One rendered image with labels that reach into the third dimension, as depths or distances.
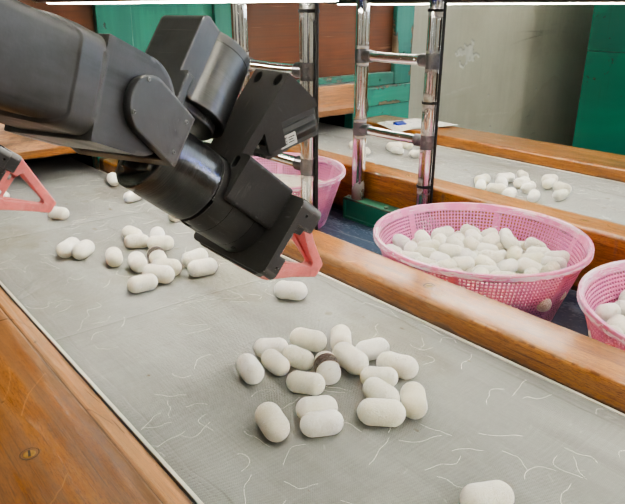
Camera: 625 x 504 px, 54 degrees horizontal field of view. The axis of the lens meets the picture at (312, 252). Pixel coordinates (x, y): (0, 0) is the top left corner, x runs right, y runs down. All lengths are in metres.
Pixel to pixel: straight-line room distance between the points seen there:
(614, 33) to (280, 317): 2.86
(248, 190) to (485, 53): 2.86
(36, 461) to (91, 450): 0.03
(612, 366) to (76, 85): 0.44
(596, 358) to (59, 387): 0.43
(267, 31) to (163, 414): 1.08
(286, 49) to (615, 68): 2.13
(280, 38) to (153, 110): 1.12
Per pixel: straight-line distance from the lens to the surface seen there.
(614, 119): 3.34
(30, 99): 0.33
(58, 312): 0.69
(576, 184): 1.20
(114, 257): 0.77
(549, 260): 0.82
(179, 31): 0.45
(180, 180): 0.42
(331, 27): 1.58
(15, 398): 0.52
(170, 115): 0.39
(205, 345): 0.59
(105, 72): 0.35
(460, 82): 3.15
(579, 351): 0.57
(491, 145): 1.37
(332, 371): 0.51
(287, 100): 0.47
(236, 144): 0.46
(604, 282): 0.75
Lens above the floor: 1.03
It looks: 22 degrees down
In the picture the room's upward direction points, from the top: straight up
